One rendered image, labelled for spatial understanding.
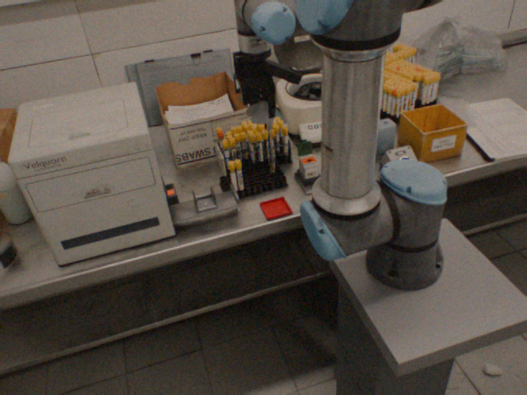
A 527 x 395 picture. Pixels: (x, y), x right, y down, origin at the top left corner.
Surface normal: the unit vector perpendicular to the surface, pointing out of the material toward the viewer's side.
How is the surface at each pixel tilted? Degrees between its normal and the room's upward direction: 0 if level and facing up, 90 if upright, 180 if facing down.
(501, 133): 0
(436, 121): 90
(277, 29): 91
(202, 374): 0
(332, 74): 92
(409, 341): 1
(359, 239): 93
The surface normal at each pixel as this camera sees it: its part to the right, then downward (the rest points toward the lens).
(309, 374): -0.08, -0.79
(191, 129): 0.30, 0.67
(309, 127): 0.00, -0.46
